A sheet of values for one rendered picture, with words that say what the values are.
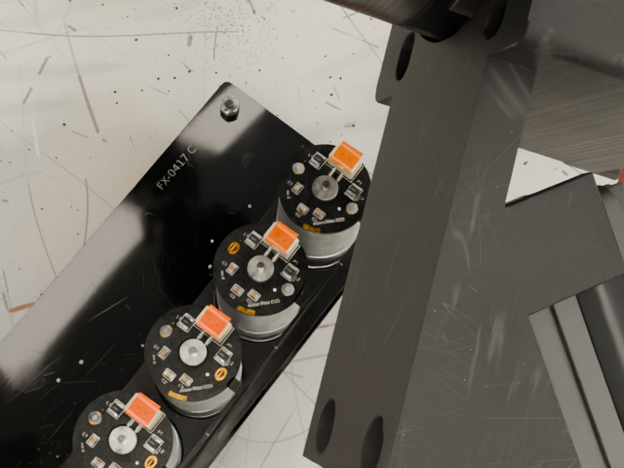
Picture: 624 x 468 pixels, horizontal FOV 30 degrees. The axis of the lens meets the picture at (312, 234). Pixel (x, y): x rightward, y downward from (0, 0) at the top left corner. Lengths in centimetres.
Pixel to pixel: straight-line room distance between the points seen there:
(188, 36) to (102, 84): 3
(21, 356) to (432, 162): 20
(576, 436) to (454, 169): 5
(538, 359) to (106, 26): 25
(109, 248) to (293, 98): 8
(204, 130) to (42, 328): 8
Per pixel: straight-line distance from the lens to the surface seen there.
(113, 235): 36
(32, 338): 36
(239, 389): 30
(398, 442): 17
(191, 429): 34
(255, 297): 30
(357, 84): 39
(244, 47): 39
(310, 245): 32
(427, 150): 19
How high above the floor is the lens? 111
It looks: 75 degrees down
